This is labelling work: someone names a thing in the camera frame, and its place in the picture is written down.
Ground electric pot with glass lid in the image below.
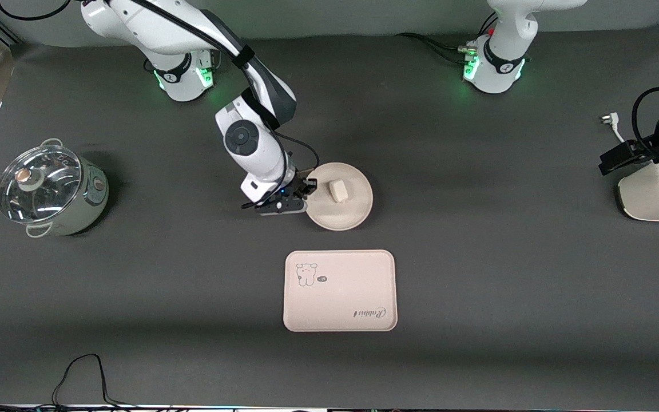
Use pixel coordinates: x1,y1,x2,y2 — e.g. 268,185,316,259
0,138,110,238

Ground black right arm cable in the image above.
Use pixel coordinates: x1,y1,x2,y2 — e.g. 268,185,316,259
0,0,320,210

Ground white power plug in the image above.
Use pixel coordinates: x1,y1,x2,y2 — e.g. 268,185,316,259
600,113,625,144

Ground cream white appliance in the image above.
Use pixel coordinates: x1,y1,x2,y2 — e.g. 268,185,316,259
617,160,659,222

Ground round cream plate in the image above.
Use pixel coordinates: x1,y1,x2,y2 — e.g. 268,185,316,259
305,163,374,231

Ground black left arm base cables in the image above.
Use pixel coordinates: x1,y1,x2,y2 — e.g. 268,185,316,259
395,11,499,65

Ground thin black table cable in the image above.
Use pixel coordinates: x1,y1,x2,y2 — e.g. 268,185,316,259
0,354,170,412

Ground cream rabbit print tray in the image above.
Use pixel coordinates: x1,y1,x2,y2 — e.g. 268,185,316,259
283,249,398,332

